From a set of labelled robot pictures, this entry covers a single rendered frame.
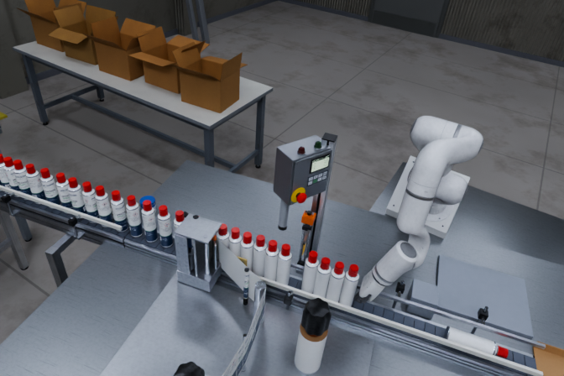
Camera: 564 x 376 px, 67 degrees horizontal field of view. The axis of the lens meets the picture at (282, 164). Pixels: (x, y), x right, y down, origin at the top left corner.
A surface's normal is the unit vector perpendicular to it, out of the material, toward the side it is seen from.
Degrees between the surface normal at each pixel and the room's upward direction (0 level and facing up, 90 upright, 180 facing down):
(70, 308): 0
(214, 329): 0
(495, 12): 90
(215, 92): 90
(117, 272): 0
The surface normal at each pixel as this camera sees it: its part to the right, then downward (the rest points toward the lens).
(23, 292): 0.07, -0.82
